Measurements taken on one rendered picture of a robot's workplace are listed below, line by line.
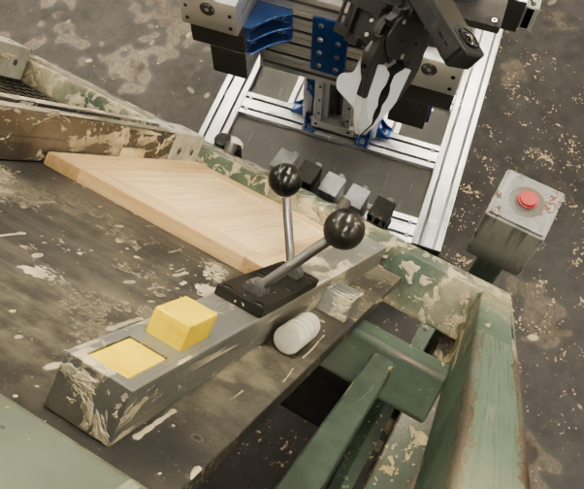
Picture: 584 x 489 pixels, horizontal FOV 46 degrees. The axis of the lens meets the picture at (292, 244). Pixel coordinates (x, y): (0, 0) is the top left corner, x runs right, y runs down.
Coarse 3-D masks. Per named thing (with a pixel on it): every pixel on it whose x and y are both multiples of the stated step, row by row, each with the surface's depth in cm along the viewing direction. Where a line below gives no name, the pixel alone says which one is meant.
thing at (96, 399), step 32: (320, 256) 97; (352, 256) 107; (320, 288) 83; (224, 320) 57; (256, 320) 61; (288, 320) 74; (160, 352) 46; (192, 352) 49; (224, 352) 55; (64, 384) 41; (96, 384) 41; (128, 384) 41; (160, 384) 44; (192, 384) 51; (64, 416) 42; (96, 416) 41; (128, 416) 41
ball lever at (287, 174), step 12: (276, 168) 75; (288, 168) 74; (276, 180) 74; (288, 180) 74; (300, 180) 75; (276, 192) 75; (288, 192) 75; (288, 204) 76; (288, 216) 76; (288, 228) 76; (288, 240) 76; (288, 252) 76; (300, 276) 76
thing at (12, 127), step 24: (0, 96) 87; (0, 120) 83; (24, 120) 87; (48, 120) 91; (72, 120) 96; (96, 120) 102; (120, 120) 111; (144, 120) 123; (0, 144) 85; (24, 144) 89; (48, 144) 94; (72, 144) 99; (96, 144) 105; (120, 144) 111; (144, 144) 118; (168, 144) 126; (192, 144) 135
